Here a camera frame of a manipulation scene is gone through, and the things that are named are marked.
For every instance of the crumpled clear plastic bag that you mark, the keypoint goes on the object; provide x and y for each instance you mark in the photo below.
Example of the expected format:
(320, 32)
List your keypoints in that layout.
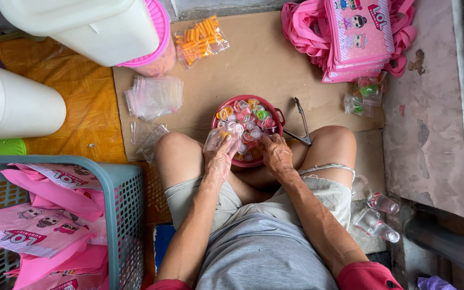
(149, 139)

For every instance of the person's right fingers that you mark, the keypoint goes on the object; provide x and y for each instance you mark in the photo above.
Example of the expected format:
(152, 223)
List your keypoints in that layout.
(270, 143)

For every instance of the packed bags of jelly cups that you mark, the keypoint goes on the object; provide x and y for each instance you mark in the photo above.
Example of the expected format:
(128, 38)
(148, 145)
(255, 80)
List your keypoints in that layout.
(365, 94)

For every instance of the person's left hand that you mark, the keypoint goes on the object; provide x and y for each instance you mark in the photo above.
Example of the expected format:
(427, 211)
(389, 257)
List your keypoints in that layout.
(218, 163)

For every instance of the beige shorts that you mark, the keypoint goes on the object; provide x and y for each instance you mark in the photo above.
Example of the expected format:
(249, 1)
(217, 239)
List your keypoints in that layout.
(328, 193)

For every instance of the orange floor mat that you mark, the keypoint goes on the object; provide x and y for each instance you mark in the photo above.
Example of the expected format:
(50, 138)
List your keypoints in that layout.
(83, 100)

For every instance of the heap of colourful jelly cups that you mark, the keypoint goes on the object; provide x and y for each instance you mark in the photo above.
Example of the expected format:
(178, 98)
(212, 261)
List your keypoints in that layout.
(250, 121)

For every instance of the pile of clear zip bags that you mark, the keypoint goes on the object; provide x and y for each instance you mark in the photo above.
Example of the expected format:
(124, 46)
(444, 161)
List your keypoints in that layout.
(153, 97)

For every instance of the grey-blue plastic basket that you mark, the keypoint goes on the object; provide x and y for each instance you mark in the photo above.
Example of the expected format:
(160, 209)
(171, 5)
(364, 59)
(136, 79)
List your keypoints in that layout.
(125, 209)

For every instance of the metal tongs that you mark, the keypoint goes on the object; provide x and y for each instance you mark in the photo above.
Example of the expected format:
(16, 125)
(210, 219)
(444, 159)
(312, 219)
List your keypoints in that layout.
(303, 123)

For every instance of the purple plastic bag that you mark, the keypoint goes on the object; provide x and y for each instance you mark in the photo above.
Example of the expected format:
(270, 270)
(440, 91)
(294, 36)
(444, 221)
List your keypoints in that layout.
(435, 283)

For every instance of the red plastic bowl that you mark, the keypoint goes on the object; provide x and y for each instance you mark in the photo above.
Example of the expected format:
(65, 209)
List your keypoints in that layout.
(274, 108)

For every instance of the person's left fingers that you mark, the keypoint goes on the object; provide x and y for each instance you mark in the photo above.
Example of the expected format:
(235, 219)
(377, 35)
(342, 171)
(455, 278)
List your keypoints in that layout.
(227, 145)

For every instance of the white plastic bucket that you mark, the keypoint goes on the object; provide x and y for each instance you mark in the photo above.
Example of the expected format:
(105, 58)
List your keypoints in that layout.
(18, 102)

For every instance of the brown cardboard sheet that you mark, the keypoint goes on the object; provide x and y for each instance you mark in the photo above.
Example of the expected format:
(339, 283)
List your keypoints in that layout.
(256, 64)

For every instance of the heap of pink tote bags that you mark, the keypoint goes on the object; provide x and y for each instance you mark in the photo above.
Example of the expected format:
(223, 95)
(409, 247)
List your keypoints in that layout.
(46, 225)

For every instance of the small clear plastic bag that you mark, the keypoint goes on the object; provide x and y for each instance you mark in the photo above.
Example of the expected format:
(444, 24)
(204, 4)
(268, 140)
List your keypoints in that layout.
(214, 139)

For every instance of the bag of orange snack sticks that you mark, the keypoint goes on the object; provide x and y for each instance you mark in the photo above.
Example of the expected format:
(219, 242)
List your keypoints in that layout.
(199, 40)

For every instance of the grey shirt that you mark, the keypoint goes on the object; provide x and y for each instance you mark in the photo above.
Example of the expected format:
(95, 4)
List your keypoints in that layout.
(264, 253)

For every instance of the dark grey pipe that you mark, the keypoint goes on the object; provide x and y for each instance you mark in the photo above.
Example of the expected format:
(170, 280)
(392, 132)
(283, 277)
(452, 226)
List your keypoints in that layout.
(445, 245)

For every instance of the person's right hand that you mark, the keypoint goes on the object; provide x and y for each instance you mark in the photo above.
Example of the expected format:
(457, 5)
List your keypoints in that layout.
(278, 157)

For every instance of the clear plastic cup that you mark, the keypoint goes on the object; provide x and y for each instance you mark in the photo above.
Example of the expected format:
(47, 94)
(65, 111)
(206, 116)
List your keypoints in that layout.
(360, 185)

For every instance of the large white plastic container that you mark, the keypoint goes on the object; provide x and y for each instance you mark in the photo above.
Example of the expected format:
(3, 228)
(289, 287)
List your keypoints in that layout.
(91, 26)

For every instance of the clear plastic bottle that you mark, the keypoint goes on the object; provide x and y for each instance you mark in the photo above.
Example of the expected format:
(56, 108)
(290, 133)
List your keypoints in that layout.
(383, 202)
(377, 227)

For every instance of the stack of pink printed bags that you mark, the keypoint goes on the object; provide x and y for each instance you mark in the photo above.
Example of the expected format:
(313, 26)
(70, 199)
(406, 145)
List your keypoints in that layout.
(357, 36)

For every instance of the clear jar with pink lid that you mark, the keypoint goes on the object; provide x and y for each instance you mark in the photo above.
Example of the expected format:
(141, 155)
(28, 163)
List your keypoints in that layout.
(163, 44)

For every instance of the brass metal hook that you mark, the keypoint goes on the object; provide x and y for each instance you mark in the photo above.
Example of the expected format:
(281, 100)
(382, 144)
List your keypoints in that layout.
(10, 37)

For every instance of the blue flat pad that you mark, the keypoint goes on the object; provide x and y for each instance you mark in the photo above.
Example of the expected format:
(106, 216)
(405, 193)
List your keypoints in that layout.
(162, 245)

